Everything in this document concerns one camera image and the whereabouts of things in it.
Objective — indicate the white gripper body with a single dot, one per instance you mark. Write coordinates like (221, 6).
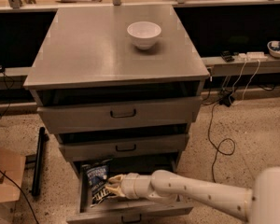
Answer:
(130, 185)

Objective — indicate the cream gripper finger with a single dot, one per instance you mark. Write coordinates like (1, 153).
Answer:
(116, 191)
(116, 179)

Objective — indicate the blue chip bag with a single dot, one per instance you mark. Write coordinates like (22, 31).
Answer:
(97, 174)

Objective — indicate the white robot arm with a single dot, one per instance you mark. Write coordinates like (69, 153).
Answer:
(259, 205)

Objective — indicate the bottom grey drawer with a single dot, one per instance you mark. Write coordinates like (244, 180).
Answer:
(116, 210)

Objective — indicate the grey drawer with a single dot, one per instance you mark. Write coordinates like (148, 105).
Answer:
(124, 147)
(116, 210)
(120, 115)

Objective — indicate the middle grey drawer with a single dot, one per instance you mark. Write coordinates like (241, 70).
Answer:
(124, 147)

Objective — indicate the top grey drawer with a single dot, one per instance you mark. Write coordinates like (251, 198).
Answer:
(120, 115)

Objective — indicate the grey drawer cabinet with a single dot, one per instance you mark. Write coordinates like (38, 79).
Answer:
(88, 58)

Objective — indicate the black bar on floor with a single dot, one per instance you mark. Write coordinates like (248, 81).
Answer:
(36, 187)

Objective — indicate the cardboard box left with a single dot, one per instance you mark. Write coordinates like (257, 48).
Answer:
(11, 175)

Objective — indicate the black power adapter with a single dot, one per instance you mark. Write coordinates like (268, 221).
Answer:
(227, 100)

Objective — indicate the white ceramic bowl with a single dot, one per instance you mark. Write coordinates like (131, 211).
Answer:
(144, 34)

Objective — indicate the black remote on ledge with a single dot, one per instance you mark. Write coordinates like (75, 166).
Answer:
(226, 56)

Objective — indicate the white power strip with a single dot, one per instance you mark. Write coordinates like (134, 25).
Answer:
(257, 55)

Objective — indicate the blue white patterned bowl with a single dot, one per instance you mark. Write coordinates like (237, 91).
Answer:
(274, 48)

